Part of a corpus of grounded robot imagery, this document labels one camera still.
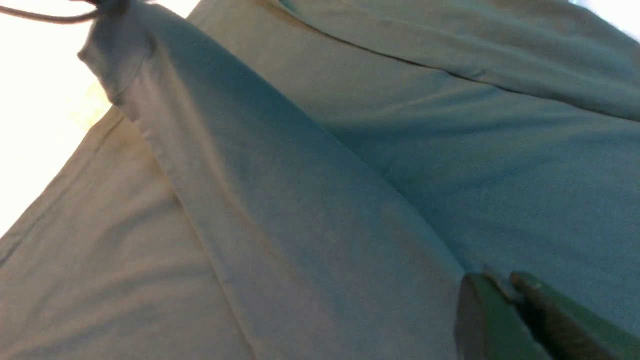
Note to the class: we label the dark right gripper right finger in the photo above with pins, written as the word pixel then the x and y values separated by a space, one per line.
pixel 566 329

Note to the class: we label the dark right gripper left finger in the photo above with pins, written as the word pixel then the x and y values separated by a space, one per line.
pixel 488 327

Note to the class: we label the dark gray long-sleeved shirt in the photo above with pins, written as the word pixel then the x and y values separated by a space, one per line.
pixel 312 180

